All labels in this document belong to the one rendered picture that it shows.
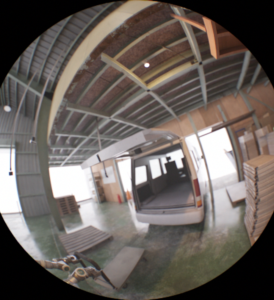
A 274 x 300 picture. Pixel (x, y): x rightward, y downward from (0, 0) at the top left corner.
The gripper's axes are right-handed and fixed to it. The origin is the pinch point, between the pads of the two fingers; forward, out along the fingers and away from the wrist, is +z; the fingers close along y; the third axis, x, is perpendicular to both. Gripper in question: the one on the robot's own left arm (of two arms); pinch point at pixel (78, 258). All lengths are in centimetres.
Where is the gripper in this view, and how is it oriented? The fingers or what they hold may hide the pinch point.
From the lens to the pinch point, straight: 140.8
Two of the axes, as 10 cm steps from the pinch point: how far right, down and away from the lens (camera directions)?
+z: 4.5, 4.0, 8.0
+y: -8.9, 3.0, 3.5
